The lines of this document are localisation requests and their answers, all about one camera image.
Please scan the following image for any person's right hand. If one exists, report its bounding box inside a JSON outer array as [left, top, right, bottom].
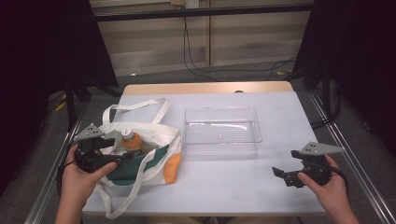
[[296, 154, 349, 216]]

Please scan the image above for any orange juice bottle white cap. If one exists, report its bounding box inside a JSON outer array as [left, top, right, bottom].
[[120, 127, 145, 154]]

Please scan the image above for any black metal stand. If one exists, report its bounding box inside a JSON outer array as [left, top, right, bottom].
[[64, 78, 124, 133], [307, 66, 342, 129]]

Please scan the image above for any person's left hand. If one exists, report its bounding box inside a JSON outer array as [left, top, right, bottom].
[[60, 144, 118, 203]]

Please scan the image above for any clear plastic rectangular container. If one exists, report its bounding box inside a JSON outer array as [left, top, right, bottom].
[[182, 105, 263, 157]]

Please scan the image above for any hand-held gripper black cable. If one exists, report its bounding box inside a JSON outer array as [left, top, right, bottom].
[[55, 141, 78, 197], [328, 164, 350, 197]]

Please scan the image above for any left hand-held gripper black cable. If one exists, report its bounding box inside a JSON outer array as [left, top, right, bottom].
[[55, 141, 78, 197]]

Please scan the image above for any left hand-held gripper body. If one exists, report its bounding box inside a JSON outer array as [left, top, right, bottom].
[[72, 123, 126, 175]]

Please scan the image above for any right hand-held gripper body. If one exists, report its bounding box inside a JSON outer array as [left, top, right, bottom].
[[290, 141, 347, 189]]

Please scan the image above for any aluminium frame rail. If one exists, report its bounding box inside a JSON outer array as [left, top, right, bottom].
[[23, 102, 92, 224], [307, 91, 396, 224]]

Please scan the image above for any right hand-held gripper black cable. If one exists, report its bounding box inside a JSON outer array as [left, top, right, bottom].
[[328, 164, 350, 197]]

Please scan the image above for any black curtain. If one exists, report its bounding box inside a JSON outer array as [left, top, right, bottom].
[[0, 0, 120, 197], [292, 0, 396, 150]]

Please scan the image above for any black floor cable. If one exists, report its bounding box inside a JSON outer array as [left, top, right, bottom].
[[182, 15, 298, 82]]

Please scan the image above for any white green orange tote bag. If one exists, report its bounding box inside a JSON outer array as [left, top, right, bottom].
[[93, 97, 183, 220]]

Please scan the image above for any white table mat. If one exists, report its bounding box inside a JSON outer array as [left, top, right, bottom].
[[82, 91, 327, 217]]

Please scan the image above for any black horizontal bar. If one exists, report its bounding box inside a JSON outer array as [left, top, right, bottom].
[[92, 3, 316, 22]]

